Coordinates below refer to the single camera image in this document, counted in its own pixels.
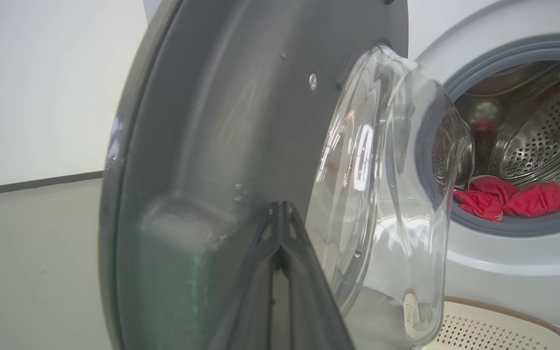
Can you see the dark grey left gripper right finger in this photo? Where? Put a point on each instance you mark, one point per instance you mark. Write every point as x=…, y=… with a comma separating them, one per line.
x=314, y=301

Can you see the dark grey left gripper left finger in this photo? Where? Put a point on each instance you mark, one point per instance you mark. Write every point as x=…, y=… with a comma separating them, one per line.
x=246, y=301

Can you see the black round washer door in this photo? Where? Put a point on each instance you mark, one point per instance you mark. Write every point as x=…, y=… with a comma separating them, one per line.
x=212, y=121

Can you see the red cloth garment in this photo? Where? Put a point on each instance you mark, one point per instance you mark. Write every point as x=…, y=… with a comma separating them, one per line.
x=537, y=199

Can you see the cream laundry basket brown rim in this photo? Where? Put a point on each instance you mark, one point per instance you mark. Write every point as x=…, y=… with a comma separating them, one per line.
x=479, y=330

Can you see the white front-load washing machine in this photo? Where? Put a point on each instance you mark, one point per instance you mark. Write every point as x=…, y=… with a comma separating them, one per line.
x=503, y=272

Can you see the stainless steel washing machine drum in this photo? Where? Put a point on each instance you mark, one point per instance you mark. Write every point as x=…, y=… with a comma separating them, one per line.
x=542, y=136

